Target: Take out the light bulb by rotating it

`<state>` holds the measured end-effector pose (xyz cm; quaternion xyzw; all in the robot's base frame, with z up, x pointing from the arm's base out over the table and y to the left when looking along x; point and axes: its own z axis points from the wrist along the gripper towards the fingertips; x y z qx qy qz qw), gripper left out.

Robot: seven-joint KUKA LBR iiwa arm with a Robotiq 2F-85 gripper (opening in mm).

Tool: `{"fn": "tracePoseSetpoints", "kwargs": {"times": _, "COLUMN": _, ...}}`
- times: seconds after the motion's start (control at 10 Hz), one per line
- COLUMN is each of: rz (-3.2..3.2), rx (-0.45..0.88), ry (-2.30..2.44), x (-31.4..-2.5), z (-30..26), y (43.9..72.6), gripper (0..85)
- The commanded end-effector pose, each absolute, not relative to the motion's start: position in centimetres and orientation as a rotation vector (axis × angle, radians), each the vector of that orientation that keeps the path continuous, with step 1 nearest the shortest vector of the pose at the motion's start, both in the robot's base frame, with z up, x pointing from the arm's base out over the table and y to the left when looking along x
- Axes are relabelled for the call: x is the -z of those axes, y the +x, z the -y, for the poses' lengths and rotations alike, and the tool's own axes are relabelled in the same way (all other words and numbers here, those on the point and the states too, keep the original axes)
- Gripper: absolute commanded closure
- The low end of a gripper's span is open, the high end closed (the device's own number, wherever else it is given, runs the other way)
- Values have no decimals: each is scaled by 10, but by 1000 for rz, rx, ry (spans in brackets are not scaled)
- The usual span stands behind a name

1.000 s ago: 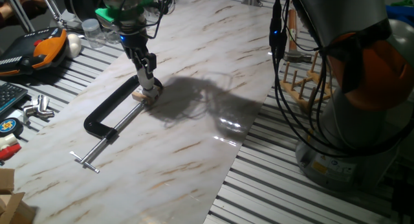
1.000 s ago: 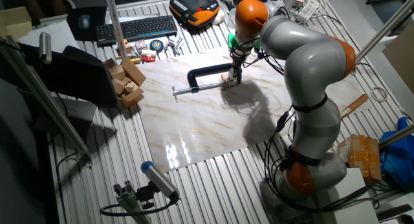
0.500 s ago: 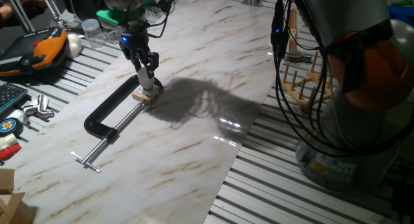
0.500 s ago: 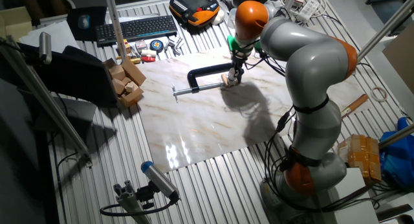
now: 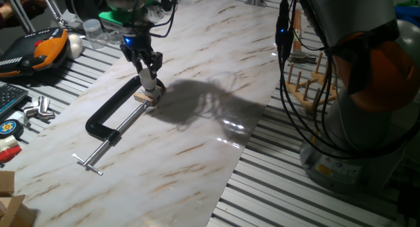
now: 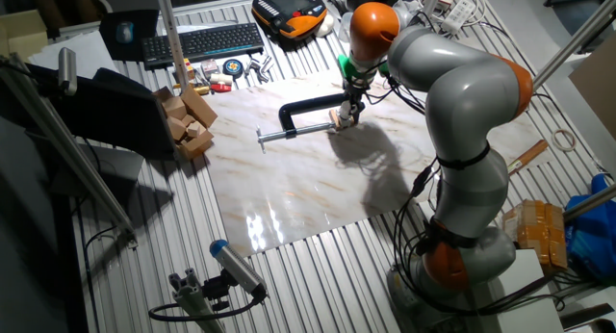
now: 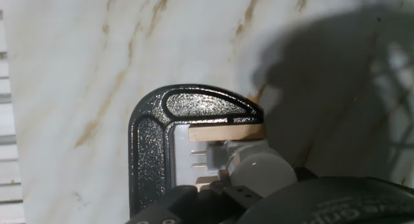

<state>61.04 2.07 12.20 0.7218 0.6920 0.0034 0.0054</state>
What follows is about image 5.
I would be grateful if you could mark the green crumpled bag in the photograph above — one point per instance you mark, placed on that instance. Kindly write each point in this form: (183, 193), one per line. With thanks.
(408, 3)

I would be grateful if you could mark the white egg-shaped object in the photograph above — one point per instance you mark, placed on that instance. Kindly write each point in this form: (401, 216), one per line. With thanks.
(75, 46)

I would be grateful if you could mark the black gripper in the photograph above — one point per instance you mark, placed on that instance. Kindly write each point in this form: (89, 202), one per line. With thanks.
(136, 45)

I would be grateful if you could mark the silver metal pipe fitting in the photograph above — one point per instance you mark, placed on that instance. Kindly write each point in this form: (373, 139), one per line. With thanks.
(37, 110)

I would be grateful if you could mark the glass jar gold lid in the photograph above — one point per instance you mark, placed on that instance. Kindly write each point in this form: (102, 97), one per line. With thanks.
(114, 36)

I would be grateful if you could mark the green gripper mount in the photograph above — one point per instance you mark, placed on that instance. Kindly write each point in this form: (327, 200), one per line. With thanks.
(113, 17)

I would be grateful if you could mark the marble pattern sheet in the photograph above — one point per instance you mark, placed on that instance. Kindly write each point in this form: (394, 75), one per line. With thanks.
(183, 174)

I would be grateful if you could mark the black keyboard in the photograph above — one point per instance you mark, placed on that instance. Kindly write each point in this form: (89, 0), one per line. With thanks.
(10, 97)

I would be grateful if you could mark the white red valve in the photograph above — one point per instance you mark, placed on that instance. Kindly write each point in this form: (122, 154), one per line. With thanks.
(8, 150)

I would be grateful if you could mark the clear plastic jar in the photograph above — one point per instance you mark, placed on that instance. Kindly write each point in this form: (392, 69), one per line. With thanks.
(94, 33)

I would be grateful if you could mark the wooden peg rack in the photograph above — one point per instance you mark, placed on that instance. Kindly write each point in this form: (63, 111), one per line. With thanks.
(306, 99)

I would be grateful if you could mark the person forearm dark sleeve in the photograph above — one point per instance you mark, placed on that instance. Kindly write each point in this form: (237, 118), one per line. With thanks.
(6, 15)

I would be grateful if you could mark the thin metal stand rod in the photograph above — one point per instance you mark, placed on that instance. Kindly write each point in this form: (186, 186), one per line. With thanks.
(52, 7)

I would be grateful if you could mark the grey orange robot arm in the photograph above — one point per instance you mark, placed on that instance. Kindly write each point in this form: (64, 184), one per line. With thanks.
(361, 128)

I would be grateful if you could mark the black metal C-clamp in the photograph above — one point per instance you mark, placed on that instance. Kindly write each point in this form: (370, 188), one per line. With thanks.
(105, 115)

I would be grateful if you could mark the grey metal stand bar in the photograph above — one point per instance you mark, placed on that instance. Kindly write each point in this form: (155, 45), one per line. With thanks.
(19, 12)

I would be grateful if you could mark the black orange teach pendant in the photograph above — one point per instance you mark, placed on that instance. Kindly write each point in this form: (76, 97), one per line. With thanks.
(42, 50)

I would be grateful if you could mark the black round spool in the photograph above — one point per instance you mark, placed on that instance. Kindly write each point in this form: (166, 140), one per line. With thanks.
(83, 4)

